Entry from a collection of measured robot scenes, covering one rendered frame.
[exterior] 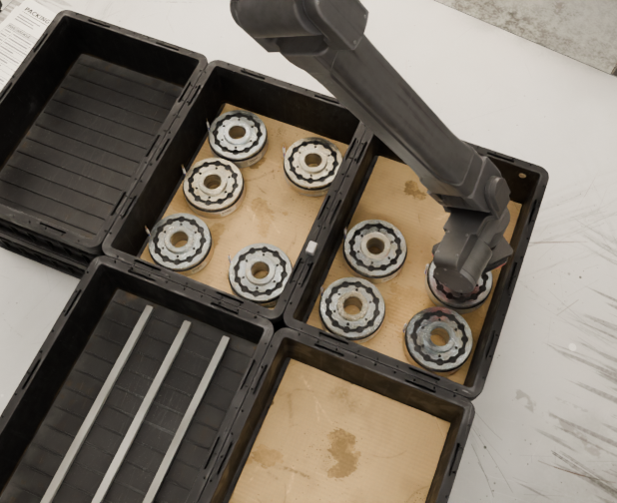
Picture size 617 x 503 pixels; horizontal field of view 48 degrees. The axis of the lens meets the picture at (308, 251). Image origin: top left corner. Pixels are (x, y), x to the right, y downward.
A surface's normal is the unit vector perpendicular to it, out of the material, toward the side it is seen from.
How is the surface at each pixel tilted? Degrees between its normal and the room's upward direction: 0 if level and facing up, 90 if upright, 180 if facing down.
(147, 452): 0
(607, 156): 0
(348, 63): 66
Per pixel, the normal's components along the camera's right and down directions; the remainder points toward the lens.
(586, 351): -0.01, -0.41
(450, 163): 0.63, 0.18
